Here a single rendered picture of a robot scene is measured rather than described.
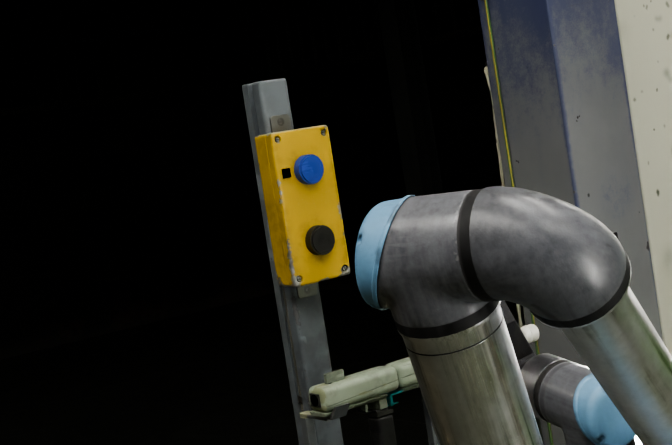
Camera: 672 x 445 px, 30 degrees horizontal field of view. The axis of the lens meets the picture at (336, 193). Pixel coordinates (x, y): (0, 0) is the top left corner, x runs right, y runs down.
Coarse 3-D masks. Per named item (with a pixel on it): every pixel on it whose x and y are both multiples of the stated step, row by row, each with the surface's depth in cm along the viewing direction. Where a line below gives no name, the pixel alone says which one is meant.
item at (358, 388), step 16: (528, 336) 223; (384, 368) 204; (400, 368) 205; (320, 384) 199; (336, 384) 197; (352, 384) 199; (368, 384) 200; (384, 384) 202; (400, 384) 205; (416, 384) 206; (320, 400) 196; (336, 400) 196; (352, 400) 198; (368, 400) 200; (384, 400) 203; (320, 416) 197; (384, 416) 203; (384, 432) 203
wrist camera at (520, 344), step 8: (504, 304) 181; (504, 312) 180; (512, 320) 180; (512, 328) 180; (512, 336) 179; (520, 336) 180; (512, 344) 179; (520, 344) 179; (528, 344) 180; (520, 352) 179; (528, 352) 179; (520, 360) 178
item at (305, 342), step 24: (264, 96) 213; (288, 96) 216; (264, 120) 213; (264, 216) 217; (288, 288) 215; (288, 312) 216; (312, 312) 216; (288, 336) 218; (312, 336) 216; (288, 360) 218; (312, 360) 216; (312, 384) 216; (336, 432) 218
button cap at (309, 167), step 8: (296, 160) 209; (304, 160) 208; (312, 160) 209; (320, 160) 210; (296, 168) 208; (304, 168) 208; (312, 168) 209; (320, 168) 210; (296, 176) 209; (304, 176) 208; (312, 176) 208; (320, 176) 209
